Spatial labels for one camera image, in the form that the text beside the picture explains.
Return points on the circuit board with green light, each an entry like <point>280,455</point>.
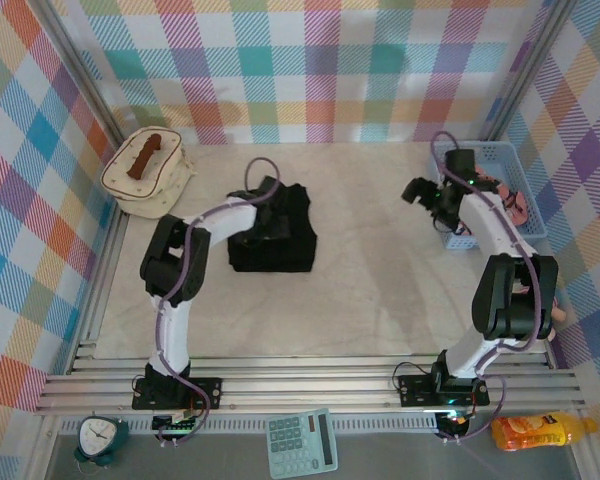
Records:
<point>454,421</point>
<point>175,424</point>

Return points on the orange drink bottle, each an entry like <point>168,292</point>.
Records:
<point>535,432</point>

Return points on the light blue plastic basket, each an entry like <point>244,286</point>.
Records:
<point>505,150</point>

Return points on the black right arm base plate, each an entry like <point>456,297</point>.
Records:
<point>415,390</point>

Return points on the teal calculator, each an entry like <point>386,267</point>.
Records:
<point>300,445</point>

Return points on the black garment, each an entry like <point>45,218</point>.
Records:
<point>290,250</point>

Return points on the grey metal corner post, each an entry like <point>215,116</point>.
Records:
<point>80,75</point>
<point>525,70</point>

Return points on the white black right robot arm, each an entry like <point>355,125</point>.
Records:
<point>475,225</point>

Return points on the small plush doll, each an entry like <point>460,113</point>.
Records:
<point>558,315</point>

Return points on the aluminium frame rails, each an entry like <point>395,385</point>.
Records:
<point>305,385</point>

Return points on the pink patterned garment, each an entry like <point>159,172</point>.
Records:
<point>515,205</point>

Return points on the teal alarm clock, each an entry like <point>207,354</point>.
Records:
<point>97,435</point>

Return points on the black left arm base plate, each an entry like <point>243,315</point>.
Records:
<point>210,390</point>

